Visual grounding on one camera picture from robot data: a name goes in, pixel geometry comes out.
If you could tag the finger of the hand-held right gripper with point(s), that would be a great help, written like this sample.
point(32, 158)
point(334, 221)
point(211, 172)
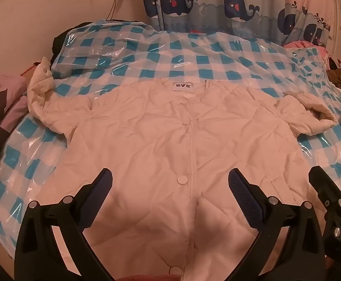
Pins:
point(322, 181)

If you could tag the pink cloth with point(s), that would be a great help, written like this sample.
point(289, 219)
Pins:
point(302, 44)

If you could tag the purple and dark clothes pile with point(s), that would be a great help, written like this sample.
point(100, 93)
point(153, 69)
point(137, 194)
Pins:
point(0, 108)

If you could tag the blue checked plastic sheet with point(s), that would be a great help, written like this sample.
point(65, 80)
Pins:
point(170, 55)

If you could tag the white quilted jacket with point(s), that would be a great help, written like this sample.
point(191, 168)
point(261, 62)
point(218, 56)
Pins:
point(147, 140)

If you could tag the dark cloth under sheet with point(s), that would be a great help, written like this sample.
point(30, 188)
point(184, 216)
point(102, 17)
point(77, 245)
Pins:
point(57, 42)

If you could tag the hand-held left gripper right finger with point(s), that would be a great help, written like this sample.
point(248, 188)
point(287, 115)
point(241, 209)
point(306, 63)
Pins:
point(243, 193)

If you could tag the whale print curtain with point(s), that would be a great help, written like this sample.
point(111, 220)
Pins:
point(211, 20)

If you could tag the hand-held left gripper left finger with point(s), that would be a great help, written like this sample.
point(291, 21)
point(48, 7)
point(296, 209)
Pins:
point(103, 190)

